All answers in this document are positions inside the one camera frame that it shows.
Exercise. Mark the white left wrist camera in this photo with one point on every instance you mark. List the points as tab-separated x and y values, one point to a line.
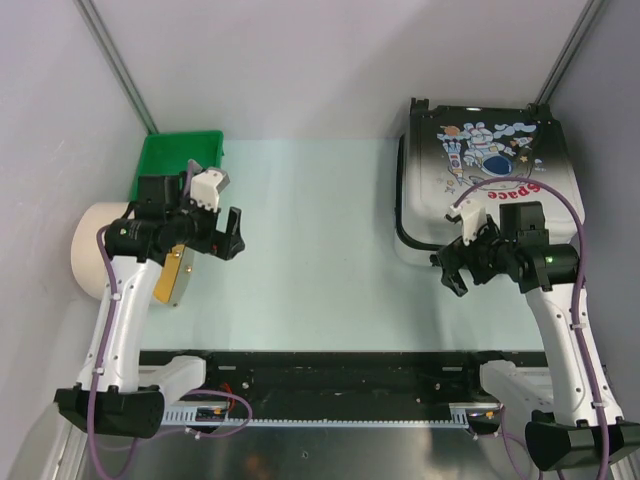
205	185

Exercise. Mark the aluminium frame post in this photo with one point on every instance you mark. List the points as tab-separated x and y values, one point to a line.
105	43
587	19

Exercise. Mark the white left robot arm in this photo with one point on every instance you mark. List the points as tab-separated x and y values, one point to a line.
108	397

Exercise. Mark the aluminium frame post left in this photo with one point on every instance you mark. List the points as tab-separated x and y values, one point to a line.
105	43

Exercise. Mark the green plastic bin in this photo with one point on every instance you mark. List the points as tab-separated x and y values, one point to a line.
169	153

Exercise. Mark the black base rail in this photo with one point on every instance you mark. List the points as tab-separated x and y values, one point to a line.
273	382

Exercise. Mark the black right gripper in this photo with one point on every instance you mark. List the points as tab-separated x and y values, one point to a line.
456	255

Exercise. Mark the grey slotted cable duct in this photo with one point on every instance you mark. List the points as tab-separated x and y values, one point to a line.
442	416

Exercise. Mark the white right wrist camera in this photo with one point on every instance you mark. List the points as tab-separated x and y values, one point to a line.
472	217

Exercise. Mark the aluminium frame post right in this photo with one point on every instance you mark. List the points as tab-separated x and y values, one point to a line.
587	19

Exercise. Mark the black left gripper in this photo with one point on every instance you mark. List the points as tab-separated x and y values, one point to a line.
225	247

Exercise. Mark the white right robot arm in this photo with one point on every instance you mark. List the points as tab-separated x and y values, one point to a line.
576	421

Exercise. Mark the space astronaut print suitcase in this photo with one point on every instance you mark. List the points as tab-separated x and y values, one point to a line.
499	155

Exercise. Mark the beige cylindrical drum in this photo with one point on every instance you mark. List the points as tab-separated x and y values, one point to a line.
89	270

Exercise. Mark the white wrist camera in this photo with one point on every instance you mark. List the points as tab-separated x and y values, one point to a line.
205	185
472	217

